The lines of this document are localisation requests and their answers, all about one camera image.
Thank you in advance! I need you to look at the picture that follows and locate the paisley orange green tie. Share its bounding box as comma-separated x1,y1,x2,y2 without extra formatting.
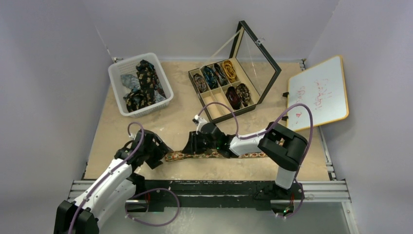
165,150,267,162

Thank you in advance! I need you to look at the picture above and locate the white plastic basket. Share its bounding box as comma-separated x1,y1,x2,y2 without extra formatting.
108,53,174,117

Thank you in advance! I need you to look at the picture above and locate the black tie organizer box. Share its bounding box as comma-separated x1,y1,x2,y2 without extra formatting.
188,20,282,123

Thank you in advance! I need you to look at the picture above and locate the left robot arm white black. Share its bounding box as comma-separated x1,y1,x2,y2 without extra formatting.
54,130,172,234

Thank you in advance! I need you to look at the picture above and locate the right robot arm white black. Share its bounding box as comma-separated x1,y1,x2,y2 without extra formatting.
182,122,311,198

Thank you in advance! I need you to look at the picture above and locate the rolled dark red tie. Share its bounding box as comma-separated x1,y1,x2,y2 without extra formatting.
225,86,241,110

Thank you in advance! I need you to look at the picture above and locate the rolled brown patterned tie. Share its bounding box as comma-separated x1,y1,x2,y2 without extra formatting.
193,73,208,93

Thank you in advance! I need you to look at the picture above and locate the rolled brown dotted tie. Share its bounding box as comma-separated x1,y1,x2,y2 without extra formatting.
235,83,250,107

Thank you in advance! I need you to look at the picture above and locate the black floral tie in basket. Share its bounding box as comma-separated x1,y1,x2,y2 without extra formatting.
123,59,166,112

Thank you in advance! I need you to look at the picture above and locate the rolled blue tie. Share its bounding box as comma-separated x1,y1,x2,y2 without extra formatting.
202,66,218,89

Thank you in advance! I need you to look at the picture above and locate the rolled dark grey tie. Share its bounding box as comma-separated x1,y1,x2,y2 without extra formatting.
213,63,228,86

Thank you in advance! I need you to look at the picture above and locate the rolled yellow tie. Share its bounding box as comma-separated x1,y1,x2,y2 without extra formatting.
222,60,237,83

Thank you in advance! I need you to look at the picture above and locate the grey blue tie in basket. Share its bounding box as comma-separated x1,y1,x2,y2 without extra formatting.
120,74,141,90

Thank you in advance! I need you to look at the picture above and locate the yellow framed whiteboard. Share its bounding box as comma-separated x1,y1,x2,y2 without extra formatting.
287,55,349,127

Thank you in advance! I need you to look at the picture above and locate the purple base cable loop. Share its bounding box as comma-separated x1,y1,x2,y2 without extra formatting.
124,186,180,227

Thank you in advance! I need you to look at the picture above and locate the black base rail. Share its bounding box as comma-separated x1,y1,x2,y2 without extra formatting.
126,180,303,215

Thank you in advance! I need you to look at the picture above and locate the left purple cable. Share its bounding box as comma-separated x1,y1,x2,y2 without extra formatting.
67,122,145,234

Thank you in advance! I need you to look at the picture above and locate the aluminium frame rail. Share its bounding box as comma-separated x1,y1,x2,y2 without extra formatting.
67,180,351,202

